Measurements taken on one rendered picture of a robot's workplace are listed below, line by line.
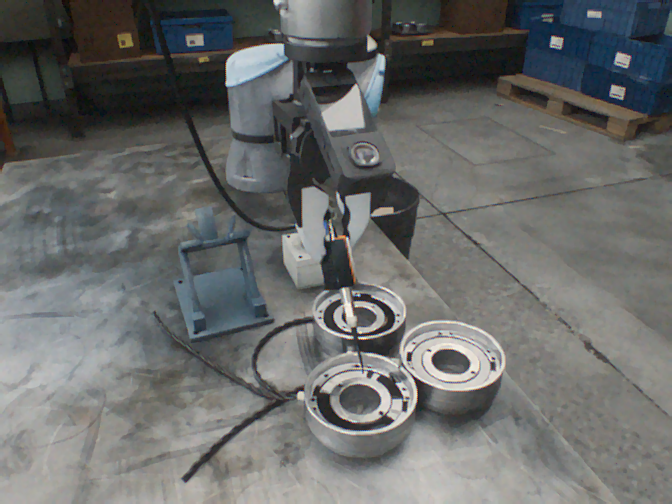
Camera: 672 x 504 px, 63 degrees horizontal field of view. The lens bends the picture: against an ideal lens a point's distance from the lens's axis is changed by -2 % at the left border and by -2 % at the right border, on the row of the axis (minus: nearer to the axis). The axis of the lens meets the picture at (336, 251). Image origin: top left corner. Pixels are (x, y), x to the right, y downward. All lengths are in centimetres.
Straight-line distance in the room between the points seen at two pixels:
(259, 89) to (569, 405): 129
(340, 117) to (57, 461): 39
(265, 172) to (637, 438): 127
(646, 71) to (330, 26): 372
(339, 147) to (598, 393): 154
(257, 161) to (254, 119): 7
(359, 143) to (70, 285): 50
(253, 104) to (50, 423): 58
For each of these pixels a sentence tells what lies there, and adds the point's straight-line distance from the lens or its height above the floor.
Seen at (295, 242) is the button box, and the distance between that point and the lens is 74.
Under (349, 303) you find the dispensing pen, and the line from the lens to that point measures 55.
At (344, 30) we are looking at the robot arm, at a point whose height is 114.
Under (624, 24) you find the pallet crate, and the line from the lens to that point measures 423.
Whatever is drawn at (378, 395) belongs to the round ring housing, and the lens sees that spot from 55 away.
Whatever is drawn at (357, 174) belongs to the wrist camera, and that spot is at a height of 105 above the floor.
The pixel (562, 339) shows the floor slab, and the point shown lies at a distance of 204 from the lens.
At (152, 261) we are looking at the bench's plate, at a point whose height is 80.
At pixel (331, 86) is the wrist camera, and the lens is 48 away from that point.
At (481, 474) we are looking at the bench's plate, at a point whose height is 80.
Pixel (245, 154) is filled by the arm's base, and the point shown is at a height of 86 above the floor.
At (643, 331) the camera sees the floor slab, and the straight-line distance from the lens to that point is 219.
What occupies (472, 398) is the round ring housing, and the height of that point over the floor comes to 83.
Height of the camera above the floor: 122
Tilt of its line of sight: 31 degrees down
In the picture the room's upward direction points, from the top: straight up
